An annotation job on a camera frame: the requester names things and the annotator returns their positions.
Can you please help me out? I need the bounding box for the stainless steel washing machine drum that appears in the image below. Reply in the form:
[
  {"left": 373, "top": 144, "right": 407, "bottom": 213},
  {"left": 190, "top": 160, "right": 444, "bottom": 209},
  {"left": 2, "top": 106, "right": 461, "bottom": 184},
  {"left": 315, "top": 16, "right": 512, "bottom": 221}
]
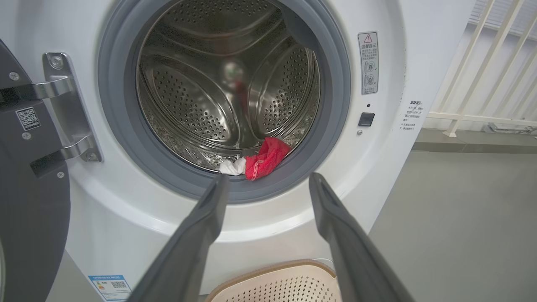
[{"left": 136, "top": 0, "right": 321, "bottom": 172}]

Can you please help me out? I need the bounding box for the black round glass washer door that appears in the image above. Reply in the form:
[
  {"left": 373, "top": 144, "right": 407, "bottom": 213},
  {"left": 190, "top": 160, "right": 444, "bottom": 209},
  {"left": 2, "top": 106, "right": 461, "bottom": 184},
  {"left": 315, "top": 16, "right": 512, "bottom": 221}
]
[{"left": 0, "top": 40, "right": 71, "bottom": 302}]

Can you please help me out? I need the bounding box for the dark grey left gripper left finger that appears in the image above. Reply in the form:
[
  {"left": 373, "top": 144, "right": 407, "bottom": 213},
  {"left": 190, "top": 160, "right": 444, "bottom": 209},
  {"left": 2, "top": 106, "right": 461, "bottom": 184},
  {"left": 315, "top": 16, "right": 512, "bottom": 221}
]
[{"left": 126, "top": 174, "right": 230, "bottom": 302}]

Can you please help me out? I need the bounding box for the white metal railing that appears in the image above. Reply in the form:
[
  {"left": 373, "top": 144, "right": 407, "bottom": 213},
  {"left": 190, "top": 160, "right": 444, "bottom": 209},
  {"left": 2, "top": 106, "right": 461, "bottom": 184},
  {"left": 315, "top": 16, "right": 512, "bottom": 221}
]
[{"left": 424, "top": 0, "right": 537, "bottom": 138}]

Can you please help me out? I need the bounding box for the metal door hinge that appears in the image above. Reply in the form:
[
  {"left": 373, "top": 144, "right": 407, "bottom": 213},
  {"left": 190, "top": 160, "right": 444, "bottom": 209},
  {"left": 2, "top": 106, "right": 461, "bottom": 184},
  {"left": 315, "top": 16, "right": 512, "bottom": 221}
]
[{"left": 31, "top": 52, "right": 103, "bottom": 164}]

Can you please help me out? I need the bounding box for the red and white garment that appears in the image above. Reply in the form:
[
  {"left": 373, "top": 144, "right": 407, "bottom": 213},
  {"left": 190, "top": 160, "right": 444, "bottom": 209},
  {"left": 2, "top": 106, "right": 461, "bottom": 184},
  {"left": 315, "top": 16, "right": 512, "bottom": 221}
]
[{"left": 218, "top": 136, "right": 292, "bottom": 181}]

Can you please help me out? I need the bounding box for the grey warning sticker with triangle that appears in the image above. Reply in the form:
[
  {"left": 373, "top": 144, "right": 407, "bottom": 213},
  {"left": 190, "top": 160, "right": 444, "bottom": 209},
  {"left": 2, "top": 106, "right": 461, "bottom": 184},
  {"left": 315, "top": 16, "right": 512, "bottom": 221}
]
[{"left": 358, "top": 31, "right": 379, "bottom": 95}]

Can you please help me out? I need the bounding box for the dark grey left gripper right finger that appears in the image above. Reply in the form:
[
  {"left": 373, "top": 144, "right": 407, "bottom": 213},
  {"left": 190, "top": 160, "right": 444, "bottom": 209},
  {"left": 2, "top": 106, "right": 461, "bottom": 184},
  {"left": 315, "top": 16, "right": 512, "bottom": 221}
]
[{"left": 308, "top": 172, "right": 416, "bottom": 302}]

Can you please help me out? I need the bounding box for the cream basket with brown rim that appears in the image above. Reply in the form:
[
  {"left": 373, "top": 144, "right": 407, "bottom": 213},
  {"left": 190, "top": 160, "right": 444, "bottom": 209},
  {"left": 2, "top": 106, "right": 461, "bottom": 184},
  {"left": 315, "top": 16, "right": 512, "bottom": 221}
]
[{"left": 205, "top": 259, "right": 342, "bottom": 302}]

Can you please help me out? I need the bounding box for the white front-load washing machine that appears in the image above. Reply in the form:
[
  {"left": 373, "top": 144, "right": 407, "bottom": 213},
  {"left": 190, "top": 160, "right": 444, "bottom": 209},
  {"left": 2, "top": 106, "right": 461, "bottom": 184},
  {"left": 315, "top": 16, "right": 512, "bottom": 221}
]
[{"left": 0, "top": 0, "right": 477, "bottom": 302}]

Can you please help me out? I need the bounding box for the printed text notice sticker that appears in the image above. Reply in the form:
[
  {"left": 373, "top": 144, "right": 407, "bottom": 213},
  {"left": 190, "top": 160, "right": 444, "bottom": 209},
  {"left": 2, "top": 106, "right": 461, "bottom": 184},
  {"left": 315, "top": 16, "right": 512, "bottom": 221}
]
[{"left": 399, "top": 99, "right": 424, "bottom": 131}]

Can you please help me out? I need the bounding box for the QR code sticker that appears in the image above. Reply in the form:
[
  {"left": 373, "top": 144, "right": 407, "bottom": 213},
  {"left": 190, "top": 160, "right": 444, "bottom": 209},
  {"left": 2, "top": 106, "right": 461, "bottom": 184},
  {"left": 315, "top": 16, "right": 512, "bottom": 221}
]
[{"left": 16, "top": 107, "right": 41, "bottom": 131}]

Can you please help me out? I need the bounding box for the blue energy label sticker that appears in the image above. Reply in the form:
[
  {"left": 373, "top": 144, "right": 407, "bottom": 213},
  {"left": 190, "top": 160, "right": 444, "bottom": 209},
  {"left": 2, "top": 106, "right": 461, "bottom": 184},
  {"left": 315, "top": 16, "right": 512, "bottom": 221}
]
[{"left": 88, "top": 275, "right": 133, "bottom": 302}]

